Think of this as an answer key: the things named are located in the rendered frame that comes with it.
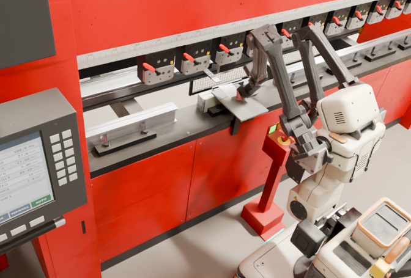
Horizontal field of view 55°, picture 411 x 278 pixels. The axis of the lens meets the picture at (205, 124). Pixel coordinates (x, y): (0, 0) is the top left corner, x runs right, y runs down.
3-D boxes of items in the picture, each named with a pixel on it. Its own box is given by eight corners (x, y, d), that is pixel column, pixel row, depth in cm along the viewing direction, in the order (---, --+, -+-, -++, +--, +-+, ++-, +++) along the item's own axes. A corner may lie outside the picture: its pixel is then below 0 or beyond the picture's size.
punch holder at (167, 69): (144, 87, 178) (145, 55, 167) (136, 76, 183) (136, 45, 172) (173, 79, 185) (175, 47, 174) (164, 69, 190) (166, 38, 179)
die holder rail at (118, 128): (84, 153, 184) (82, 139, 177) (79, 145, 187) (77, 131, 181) (177, 122, 208) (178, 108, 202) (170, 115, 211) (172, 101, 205)
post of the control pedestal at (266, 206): (263, 213, 264) (283, 156, 228) (257, 207, 267) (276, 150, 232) (270, 209, 267) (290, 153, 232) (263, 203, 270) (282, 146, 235)
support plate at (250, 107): (241, 121, 196) (241, 120, 195) (210, 93, 211) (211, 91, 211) (268, 112, 205) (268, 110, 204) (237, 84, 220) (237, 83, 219)
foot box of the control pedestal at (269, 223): (265, 242, 261) (269, 231, 253) (240, 215, 275) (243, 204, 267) (285, 228, 271) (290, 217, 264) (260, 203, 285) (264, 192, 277)
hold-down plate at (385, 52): (370, 62, 280) (371, 58, 278) (364, 58, 283) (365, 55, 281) (395, 53, 294) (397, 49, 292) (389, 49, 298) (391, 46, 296)
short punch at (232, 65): (218, 76, 208) (221, 61, 202) (216, 74, 209) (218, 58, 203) (233, 72, 213) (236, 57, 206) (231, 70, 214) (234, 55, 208)
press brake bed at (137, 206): (96, 275, 231) (84, 181, 177) (82, 247, 243) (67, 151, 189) (399, 123, 376) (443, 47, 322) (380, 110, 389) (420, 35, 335)
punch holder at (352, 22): (347, 30, 246) (357, 5, 235) (337, 24, 251) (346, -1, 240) (362, 26, 253) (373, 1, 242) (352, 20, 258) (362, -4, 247)
